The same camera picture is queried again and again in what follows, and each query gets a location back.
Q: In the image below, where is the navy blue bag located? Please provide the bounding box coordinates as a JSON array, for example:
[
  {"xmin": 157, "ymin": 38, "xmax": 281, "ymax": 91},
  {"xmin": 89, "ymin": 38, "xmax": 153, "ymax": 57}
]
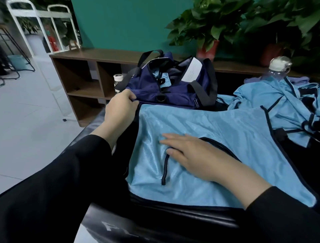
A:
[{"xmin": 115, "ymin": 49, "xmax": 219, "ymax": 110}]

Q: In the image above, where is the wooden shelf cabinet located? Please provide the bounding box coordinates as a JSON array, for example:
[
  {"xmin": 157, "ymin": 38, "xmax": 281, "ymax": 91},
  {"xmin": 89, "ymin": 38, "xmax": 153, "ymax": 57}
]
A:
[{"xmin": 49, "ymin": 48, "xmax": 311, "ymax": 127}]

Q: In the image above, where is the person's right hand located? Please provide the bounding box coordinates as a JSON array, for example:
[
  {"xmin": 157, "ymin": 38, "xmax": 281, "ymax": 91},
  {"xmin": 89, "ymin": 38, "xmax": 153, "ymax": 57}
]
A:
[{"xmin": 160, "ymin": 133, "xmax": 241, "ymax": 183}]

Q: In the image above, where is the white wheeled cart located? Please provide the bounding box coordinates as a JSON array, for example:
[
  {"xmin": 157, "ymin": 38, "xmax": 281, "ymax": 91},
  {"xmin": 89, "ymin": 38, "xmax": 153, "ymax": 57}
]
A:
[{"xmin": 5, "ymin": 0, "xmax": 82, "ymax": 122}]

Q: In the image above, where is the red bottle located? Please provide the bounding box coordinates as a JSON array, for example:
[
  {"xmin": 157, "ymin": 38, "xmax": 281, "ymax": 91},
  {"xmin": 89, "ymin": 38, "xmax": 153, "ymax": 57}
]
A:
[{"xmin": 46, "ymin": 32, "xmax": 61, "ymax": 52}]

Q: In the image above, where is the person's left hand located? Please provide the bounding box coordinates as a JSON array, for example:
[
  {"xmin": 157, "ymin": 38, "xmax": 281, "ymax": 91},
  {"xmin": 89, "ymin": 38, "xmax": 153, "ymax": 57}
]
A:
[{"xmin": 100, "ymin": 89, "xmax": 140, "ymax": 136}]

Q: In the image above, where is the teal bucket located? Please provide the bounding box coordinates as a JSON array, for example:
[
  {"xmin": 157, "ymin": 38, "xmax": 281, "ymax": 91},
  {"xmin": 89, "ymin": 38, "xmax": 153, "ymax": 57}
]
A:
[{"xmin": 7, "ymin": 54, "xmax": 30, "ymax": 71}]

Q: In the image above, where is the wooden top black stool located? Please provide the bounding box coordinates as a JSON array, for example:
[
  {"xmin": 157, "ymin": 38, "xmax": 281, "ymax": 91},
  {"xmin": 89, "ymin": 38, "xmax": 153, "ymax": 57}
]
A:
[{"xmin": 0, "ymin": 25, "xmax": 36, "ymax": 87}]

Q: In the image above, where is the clear bottle silver cap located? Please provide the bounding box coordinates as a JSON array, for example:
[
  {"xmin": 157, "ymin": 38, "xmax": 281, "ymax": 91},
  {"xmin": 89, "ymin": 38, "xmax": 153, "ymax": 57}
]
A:
[{"xmin": 267, "ymin": 56, "xmax": 293, "ymax": 81}]

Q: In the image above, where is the green plant in red pot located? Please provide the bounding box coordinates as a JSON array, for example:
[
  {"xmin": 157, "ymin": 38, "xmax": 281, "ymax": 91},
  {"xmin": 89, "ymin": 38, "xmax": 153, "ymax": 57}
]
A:
[
  {"xmin": 240, "ymin": 0, "xmax": 320, "ymax": 68},
  {"xmin": 166, "ymin": 0, "xmax": 253, "ymax": 62}
]

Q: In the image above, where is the person's right forearm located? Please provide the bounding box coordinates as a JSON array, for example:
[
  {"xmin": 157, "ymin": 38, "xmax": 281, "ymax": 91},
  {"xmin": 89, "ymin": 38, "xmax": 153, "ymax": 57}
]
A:
[{"xmin": 217, "ymin": 160, "xmax": 320, "ymax": 243}]

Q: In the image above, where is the black leather bench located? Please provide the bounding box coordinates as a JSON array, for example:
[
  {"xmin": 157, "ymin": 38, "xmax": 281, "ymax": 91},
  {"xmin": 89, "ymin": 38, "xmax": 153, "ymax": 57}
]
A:
[{"xmin": 60, "ymin": 75, "xmax": 320, "ymax": 243}]

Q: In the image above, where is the person's left forearm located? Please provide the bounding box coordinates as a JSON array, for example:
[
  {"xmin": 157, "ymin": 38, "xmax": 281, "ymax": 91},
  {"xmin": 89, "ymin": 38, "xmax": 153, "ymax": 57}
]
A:
[{"xmin": 0, "ymin": 123, "xmax": 121, "ymax": 243}]

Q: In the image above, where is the small white-lidded jar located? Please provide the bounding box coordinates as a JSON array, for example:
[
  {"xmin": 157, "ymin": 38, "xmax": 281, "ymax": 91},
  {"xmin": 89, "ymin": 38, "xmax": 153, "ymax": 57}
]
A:
[{"xmin": 113, "ymin": 74, "xmax": 124, "ymax": 93}]

